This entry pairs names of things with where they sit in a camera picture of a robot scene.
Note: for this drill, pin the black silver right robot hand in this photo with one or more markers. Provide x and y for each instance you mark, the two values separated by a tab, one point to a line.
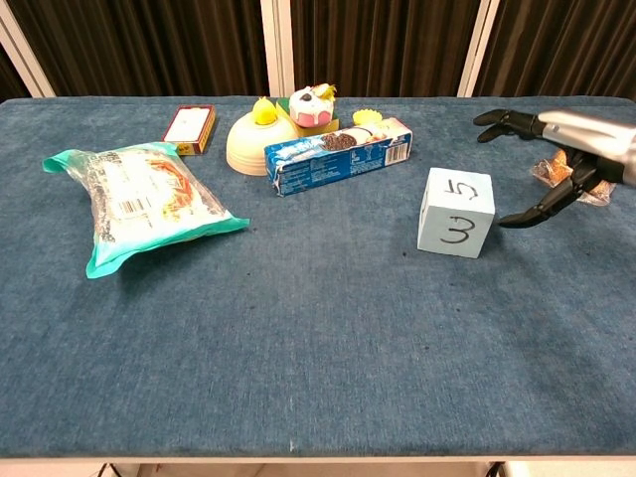
586	136

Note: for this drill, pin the white numbered foam cube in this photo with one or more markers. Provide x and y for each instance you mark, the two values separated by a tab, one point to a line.
454	223

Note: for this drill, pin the wrapped orange bread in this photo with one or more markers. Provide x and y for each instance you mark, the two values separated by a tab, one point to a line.
551	171

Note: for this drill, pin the yellow cupcake liner toy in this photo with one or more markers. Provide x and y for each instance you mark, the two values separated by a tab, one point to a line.
367	118

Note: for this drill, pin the blue cookie box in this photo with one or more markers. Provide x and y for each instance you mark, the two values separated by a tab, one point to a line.
338	159

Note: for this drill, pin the toy cupcake on green base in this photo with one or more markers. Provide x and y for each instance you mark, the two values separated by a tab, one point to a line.
318	130

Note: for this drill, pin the pink white toy cupcake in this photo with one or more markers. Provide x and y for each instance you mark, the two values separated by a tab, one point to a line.
310	107

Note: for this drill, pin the blue table cloth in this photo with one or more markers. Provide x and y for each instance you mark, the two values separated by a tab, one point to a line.
318	308

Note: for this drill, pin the yellow chick toy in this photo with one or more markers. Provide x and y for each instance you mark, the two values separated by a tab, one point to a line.
264	111

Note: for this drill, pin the cream dome toy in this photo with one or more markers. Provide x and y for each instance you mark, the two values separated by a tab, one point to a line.
248	141

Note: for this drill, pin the red white small box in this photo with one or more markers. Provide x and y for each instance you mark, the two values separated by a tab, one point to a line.
189	126

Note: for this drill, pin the teal clear snack bag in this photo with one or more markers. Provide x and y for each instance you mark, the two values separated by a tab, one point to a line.
144	199

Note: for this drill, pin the dark brown curtain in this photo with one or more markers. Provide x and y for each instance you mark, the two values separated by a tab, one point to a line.
139	47

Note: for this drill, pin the white frame post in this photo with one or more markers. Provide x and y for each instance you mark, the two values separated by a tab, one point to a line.
278	45
25	54
479	49

